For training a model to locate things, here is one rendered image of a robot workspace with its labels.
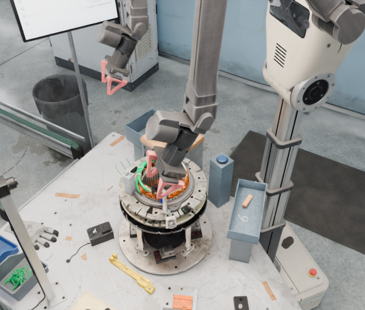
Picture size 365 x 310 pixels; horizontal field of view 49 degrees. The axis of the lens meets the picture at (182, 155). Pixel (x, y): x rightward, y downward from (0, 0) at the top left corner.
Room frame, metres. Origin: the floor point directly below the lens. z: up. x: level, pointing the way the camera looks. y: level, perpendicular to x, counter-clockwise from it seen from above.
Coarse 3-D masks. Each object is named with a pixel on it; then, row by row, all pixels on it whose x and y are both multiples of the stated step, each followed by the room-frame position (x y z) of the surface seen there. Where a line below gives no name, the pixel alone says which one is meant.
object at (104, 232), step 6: (108, 222) 1.01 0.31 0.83; (90, 228) 0.98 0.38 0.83; (96, 228) 0.98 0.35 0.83; (102, 228) 0.98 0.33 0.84; (108, 228) 0.98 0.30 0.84; (90, 234) 0.95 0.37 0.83; (96, 234) 0.95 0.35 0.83; (102, 234) 0.95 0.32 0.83; (108, 234) 0.96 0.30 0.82; (90, 240) 0.93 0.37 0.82; (96, 240) 0.94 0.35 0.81; (102, 240) 0.95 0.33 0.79
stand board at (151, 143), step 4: (144, 136) 1.29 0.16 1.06; (200, 136) 1.29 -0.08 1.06; (140, 140) 1.28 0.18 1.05; (144, 140) 1.26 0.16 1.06; (148, 140) 1.26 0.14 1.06; (152, 140) 1.26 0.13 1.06; (196, 140) 1.26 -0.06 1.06; (200, 140) 1.27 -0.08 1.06; (148, 144) 1.25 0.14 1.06; (152, 144) 1.24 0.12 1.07; (156, 144) 1.24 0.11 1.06; (160, 144) 1.24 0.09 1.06; (164, 144) 1.23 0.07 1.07; (196, 144) 1.25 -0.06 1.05; (152, 148) 1.23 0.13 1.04; (192, 148) 1.23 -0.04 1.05
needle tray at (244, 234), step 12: (240, 180) 1.03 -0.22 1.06; (240, 192) 1.00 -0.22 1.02; (252, 192) 1.00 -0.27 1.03; (264, 192) 1.00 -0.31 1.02; (240, 204) 0.94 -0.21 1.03; (252, 204) 0.94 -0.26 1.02; (240, 216) 0.89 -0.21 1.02; (252, 216) 0.89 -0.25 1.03; (228, 228) 0.81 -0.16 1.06; (240, 228) 0.83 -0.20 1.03; (252, 228) 0.83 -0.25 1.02; (240, 240) 0.79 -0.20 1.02; (252, 240) 0.77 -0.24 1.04; (240, 252) 0.85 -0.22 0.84
